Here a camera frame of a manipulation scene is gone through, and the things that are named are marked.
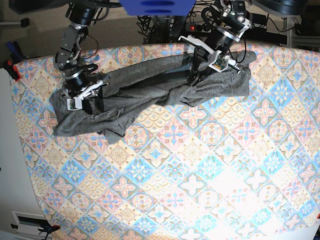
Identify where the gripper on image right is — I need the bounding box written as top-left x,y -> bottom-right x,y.
178,26 -> 244,87

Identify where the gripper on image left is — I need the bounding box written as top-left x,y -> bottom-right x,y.
62,63 -> 109,115

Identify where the grey t-shirt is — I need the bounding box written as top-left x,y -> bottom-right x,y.
49,51 -> 257,144

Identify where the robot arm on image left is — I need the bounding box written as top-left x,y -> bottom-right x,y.
54,0 -> 112,115

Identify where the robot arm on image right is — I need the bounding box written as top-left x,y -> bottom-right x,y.
178,0 -> 253,86

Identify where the white power strip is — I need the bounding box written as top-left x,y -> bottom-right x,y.
185,23 -> 211,33

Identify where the red black clamp left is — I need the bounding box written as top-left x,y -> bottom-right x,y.
2,60 -> 21,82

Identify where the patterned tablecloth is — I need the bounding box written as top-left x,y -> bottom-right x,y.
10,44 -> 320,240

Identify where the black orange clamp bottom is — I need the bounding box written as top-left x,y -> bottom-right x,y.
38,225 -> 61,235

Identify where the white vent panel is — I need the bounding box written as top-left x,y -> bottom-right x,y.
11,210 -> 49,240

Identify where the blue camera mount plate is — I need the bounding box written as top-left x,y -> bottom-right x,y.
119,0 -> 196,16

